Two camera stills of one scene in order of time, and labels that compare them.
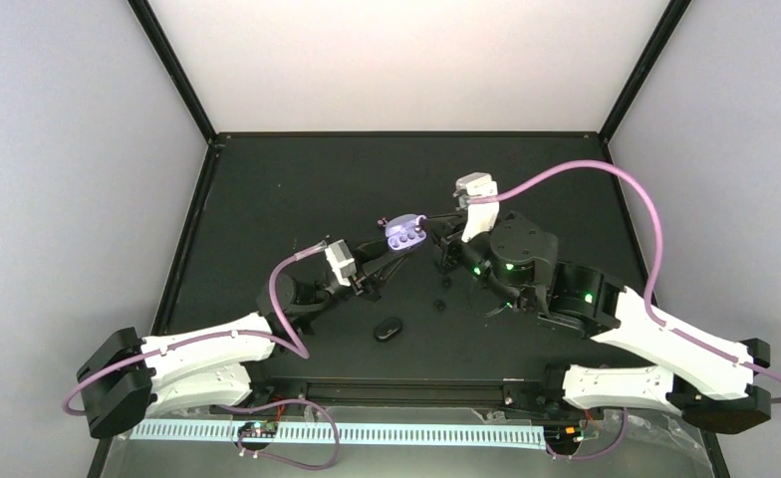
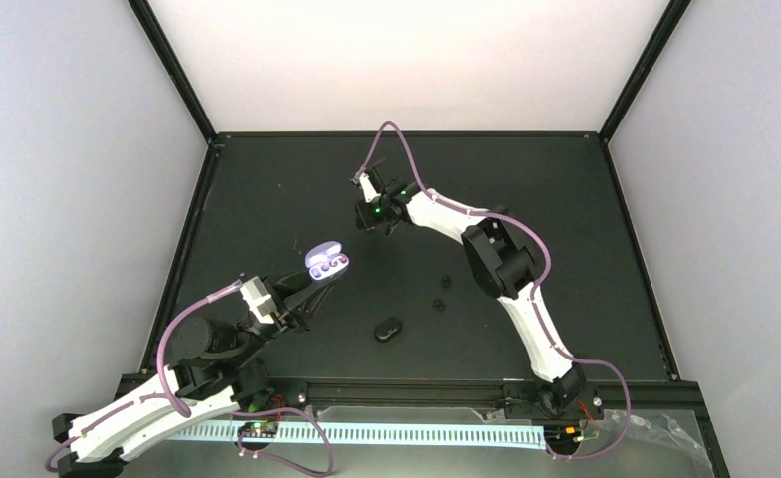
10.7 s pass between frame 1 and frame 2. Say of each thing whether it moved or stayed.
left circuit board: stayed
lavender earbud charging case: moved
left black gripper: moved
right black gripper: moved
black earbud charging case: stayed
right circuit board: stayed
